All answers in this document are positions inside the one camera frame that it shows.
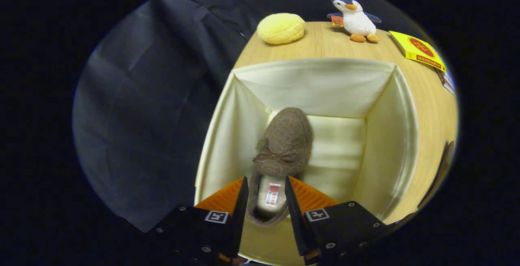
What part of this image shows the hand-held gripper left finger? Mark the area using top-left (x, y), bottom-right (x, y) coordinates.
top-left (147, 176), bottom-right (249, 266)

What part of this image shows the brown fuzzy shoe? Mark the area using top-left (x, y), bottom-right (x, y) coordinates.
top-left (418, 140), bottom-right (456, 210)
top-left (245, 107), bottom-right (314, 228)

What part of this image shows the yellow plush bread toy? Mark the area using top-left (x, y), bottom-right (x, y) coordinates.
top-left (256, 13), bottom-right (306, 45)

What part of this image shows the plush penguin toy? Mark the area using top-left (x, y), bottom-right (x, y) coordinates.
top-left (327, 0), bottom-right (383, 43)

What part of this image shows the cream fabric storage box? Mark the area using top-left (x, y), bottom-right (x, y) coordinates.
top-left (194, 57), bottom-right (420, 266)

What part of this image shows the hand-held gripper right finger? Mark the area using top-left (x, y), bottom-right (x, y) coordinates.
top-left (284, 175), bottom-right (394, 266)

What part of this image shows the black backdrop cloth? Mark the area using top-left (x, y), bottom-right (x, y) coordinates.
top-left (72, 0), bottom-right (427, 234)

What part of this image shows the yellow book red circle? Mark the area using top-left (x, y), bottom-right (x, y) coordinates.
top-left (389, 30), bottom-right (447, 73)

